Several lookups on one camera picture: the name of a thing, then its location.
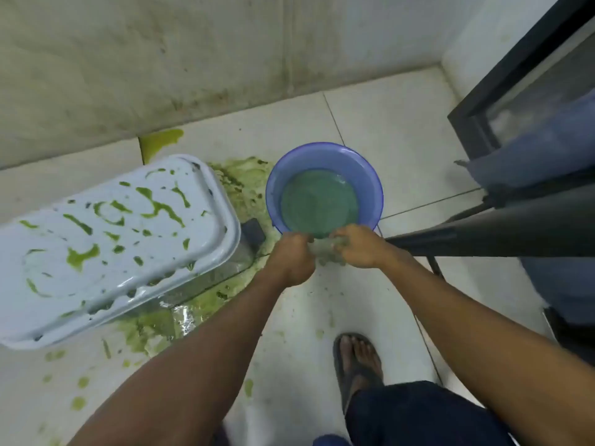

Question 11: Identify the person's left hand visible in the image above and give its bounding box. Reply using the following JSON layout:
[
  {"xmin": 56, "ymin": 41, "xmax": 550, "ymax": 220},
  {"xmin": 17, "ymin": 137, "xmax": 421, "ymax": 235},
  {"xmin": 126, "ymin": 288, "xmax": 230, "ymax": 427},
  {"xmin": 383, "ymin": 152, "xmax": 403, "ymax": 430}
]
[{"xmin": 266, "ymin": 231, "xmax": 318, "ymax": 289}]

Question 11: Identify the blue plastic basin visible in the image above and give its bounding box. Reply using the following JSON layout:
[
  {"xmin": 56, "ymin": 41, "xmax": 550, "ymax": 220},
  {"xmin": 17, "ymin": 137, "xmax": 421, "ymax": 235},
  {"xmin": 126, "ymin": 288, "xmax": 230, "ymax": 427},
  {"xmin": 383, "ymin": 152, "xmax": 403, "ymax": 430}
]
[{"xmin": 265, "ymin": 142, "xmax": 385, "ymax": 240}]

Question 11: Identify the person's right forearm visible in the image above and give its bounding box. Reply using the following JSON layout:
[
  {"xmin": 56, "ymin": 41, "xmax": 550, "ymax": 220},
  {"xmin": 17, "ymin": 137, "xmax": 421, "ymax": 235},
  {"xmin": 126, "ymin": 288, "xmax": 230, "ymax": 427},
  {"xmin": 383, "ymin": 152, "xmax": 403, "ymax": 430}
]
[{"xmin": 380, "ymin": 254, "xmax": 595, "ymax": 446}]

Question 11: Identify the grey pedal bin white lid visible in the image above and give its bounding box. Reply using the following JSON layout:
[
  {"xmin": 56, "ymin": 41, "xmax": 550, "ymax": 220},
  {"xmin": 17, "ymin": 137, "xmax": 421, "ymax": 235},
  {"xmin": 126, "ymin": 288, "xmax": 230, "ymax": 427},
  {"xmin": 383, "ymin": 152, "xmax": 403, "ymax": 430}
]
[{"xmin": 0, "ymin": 154, "xmax": 268, "ymax": 351}]

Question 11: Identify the person's right hand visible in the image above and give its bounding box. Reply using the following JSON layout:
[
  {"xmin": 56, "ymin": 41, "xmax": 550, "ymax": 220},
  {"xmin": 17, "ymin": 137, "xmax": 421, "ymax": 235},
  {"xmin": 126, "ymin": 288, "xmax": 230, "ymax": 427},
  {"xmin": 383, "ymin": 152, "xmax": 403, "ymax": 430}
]
[{"xmin": 331, "ymin": 223, "xmax": 402, "ymax": 270}]

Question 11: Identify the black framed glass door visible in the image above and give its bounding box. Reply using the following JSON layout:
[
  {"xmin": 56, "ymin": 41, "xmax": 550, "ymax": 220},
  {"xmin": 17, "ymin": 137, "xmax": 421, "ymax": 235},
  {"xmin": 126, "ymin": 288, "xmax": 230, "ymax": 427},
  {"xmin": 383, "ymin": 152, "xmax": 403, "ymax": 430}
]
[{"xmin": 447, "ymin": 0, "xmax": 595, "ymax": 159}]

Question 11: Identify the person's dark trouser leg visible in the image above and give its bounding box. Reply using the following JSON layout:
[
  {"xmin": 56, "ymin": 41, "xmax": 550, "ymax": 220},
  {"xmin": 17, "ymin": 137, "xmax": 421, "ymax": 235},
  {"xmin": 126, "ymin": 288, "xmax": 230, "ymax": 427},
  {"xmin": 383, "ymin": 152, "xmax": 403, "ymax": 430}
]
[{"xmin": 312, "ymin": 380, "xmax": 513, "ymax": 446}]

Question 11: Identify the green stained cleaning cloth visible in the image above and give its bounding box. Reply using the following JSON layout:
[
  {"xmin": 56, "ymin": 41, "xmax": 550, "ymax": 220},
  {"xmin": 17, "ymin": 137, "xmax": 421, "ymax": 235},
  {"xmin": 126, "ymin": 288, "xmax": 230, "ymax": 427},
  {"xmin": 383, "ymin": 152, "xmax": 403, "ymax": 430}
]
[{"xmin": 312, "ymin": 236, "xmax": 348, "ymax": 268}]

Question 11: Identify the person's right sandalled foot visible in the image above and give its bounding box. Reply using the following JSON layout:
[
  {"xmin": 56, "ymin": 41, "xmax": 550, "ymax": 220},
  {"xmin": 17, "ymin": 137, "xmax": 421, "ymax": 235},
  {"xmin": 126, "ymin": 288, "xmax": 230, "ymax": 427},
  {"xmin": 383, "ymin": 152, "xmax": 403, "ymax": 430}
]
[{"xmin": 332, "ymin": 333, "xmax": 386, "ymax": 414}]

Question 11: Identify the person's left forearm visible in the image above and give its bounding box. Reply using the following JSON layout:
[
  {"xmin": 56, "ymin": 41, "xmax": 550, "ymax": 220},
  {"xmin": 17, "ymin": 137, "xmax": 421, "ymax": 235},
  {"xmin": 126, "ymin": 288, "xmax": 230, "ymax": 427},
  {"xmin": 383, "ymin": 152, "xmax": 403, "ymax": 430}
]
[{"xmin": 68, "ymin": 269, "xmax": 317, "ymax": 446}]

